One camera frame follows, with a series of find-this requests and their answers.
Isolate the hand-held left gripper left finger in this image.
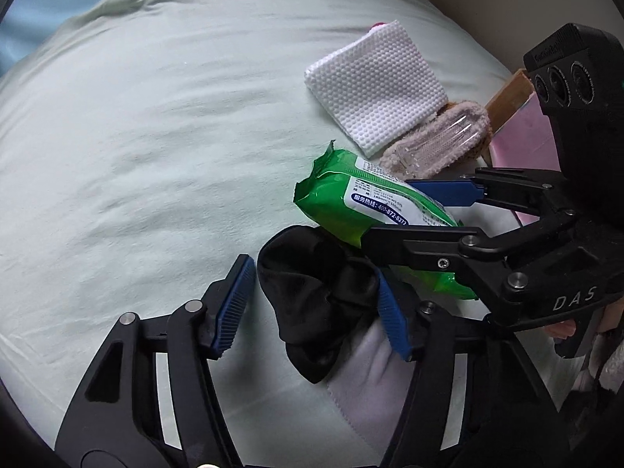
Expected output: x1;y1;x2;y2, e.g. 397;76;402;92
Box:
55;253;257;468

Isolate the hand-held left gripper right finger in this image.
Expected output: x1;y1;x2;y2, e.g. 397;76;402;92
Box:
376;275;572;468

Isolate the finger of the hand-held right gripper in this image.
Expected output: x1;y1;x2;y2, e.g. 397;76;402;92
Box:
407;167;577;222
362;224;578;303

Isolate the black sock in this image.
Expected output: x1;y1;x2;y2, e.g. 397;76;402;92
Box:
257;225;416;385

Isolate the green wet wipes packet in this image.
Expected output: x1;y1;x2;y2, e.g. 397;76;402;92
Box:
292;140;479;301

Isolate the person's right hand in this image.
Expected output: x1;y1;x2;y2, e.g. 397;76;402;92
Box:
545;321;582;341

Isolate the pink fuzzy sock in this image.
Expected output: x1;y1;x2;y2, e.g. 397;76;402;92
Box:
379;100;492;179

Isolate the tan fuzzy sock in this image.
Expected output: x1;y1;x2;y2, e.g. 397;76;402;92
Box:
443;101;494;163

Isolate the white smooth cloth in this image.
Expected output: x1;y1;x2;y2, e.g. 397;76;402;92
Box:
326;322;470;455

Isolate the cardboard box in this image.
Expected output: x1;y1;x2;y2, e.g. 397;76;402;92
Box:
482;69;535;167

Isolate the white waffle cloth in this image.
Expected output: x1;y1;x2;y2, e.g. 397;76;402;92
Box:
305;20;450;159

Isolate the pale green bed sheet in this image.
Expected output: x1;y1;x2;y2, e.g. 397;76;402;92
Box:
0;0;530;452

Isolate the light blue pillow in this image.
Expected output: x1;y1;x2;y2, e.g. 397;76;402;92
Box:
0;0;85;80

